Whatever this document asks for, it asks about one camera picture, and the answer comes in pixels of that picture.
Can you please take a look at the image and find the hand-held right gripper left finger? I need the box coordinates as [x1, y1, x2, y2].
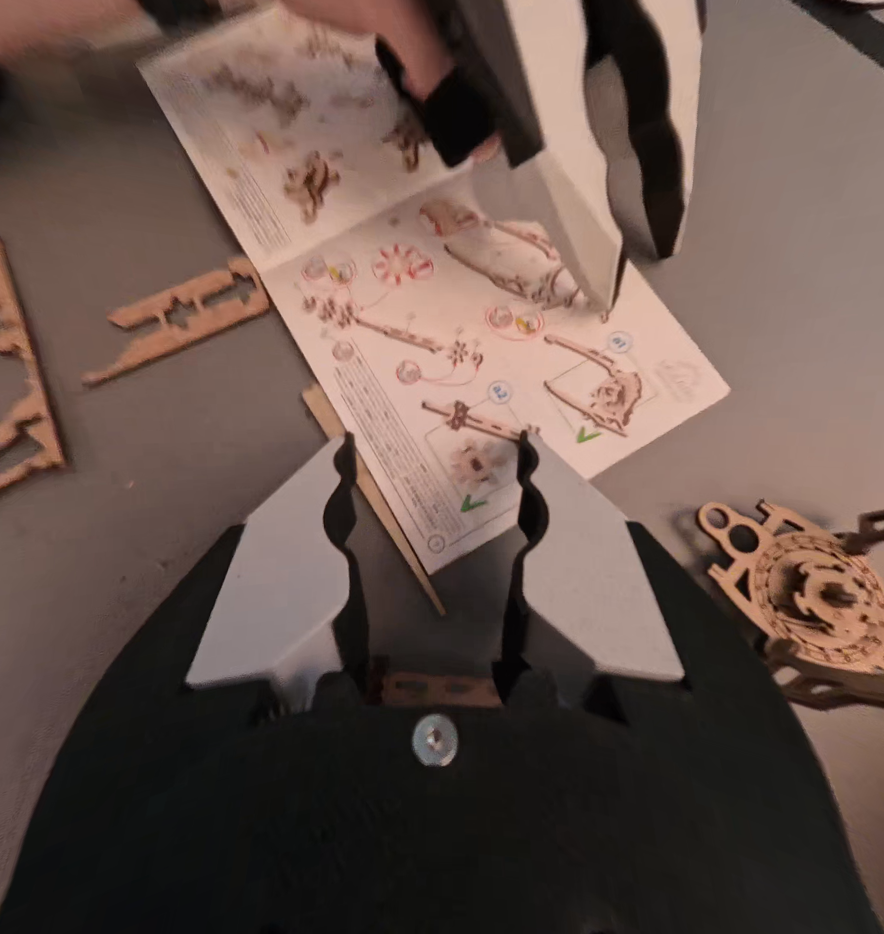
[184, 432, 373, 694]

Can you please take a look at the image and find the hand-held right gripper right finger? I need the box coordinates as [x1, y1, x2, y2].
[493, 432, 687, 696]

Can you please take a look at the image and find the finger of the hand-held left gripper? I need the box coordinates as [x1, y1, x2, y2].
[473, 0, 630, 312]
[586, 0, 707, 261]

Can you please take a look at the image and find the instruction booklet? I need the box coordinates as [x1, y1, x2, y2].
[137, 7, 731, 577]

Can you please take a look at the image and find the wooden model assembly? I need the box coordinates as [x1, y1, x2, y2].
[697, 500, 884, 712]

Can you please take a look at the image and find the person's left forearm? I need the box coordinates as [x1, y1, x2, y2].
[0, 0, 151, 74]

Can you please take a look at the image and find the person's left hand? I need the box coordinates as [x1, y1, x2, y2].
[282, 0, 458, 101]

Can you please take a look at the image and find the wooden stick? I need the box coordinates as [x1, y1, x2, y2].
[302, 384, 446, 616]

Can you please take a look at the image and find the laser-cut wooden sheet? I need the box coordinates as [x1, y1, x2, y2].
[0, 230, 67, 504]

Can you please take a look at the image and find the wooden frame offcut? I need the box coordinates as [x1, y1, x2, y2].
[81, 257, 271, 388]

